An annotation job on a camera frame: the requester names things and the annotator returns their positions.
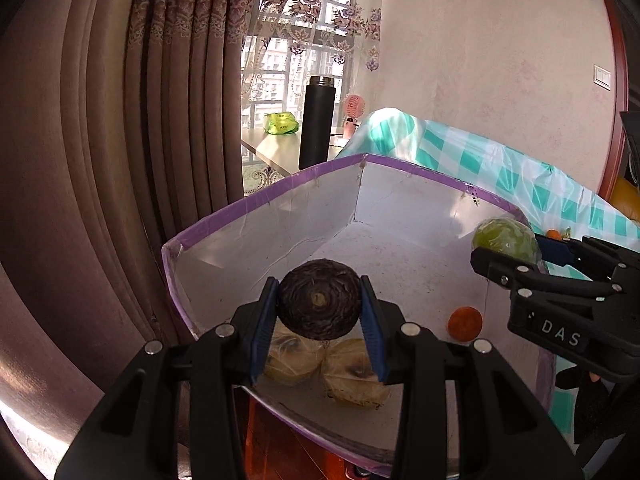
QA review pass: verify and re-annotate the large dark brown fruit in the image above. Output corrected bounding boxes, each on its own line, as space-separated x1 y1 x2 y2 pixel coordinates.
278 259 362 340

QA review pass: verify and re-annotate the patterned rug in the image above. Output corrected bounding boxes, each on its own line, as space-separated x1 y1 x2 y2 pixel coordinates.
242 164 292 197

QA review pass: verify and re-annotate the yellow object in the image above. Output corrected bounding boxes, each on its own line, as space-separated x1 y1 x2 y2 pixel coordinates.
611 177 640 222

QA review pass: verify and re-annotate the floral lace curtain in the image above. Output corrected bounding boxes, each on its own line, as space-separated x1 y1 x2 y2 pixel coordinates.
239 0 384 133

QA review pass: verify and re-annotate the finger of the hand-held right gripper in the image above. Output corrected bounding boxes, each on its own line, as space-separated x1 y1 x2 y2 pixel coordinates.
470 246 548 292
537 235 640 281

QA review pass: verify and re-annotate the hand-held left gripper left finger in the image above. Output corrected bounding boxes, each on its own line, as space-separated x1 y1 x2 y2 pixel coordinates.
54 276 281 480

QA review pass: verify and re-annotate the brown pleated curtain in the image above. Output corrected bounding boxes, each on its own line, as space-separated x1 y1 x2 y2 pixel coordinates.
0 0 266 480

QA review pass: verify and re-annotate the light wooden side table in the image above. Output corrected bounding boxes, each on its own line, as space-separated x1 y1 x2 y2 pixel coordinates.
241 126 351 179

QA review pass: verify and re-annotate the plastic-wrapped pear half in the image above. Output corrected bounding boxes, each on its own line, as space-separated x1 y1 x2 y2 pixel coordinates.
322 338 392 410
263 321 329 386

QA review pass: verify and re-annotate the window with metal bars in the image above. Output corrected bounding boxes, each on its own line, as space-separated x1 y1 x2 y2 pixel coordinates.
240 0 357 133

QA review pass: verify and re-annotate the pink handheld fan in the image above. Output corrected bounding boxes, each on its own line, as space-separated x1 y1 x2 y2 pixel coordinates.
341 94 366 142

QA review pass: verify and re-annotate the purple cardboard box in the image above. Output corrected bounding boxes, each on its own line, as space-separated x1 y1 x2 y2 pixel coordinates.
161 154 557 479

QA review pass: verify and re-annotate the green plastic bag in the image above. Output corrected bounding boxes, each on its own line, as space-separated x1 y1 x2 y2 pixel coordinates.
263 110 300 136

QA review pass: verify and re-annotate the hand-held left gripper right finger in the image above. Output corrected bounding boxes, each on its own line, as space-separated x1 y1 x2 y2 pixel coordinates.
357 275 584 480

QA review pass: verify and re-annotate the teal checked tablecloth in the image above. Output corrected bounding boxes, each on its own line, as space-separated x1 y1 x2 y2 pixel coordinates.
334 107 640 433

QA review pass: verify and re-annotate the black thermos bottle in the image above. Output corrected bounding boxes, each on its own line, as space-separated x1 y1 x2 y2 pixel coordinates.
298 75 335 171

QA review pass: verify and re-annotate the reddish wooden door frame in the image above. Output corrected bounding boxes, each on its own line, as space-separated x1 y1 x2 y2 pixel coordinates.
582 0 632 202

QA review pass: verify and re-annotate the plastic-wrapped round green fruit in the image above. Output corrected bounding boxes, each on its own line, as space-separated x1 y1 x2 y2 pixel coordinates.
472 217 542 265

